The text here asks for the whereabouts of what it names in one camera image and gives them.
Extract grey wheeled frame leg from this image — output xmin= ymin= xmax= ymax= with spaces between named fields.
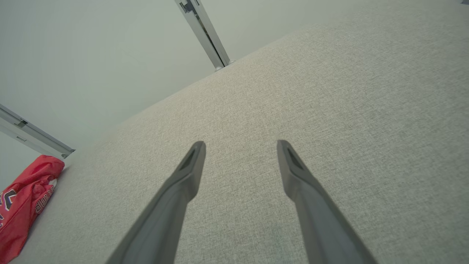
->
xmin=0 ymin=104 xmax=75 ymax=160

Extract red basketball jersey shirt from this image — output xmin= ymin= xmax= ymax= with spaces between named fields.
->
xmin=0 ymin=154 xmax=65 ymax=264

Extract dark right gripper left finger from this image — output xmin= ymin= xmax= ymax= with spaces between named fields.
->
xmin=106 ymin=140 xmax=206 ymax=264

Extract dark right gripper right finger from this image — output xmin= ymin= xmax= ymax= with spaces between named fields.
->
xmin=277 ymin=140 xmax=378 ymax=264

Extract grey partition post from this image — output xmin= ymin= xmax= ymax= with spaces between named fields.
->
xmin=174 ymin=0 xmax=225 ymax=71
xmin=191 ymin=0 xmax=235 ymax=67

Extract grey fabric sofa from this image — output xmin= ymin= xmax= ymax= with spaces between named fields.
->
xmin=9 ymin=0 xmax=469 ymax=264

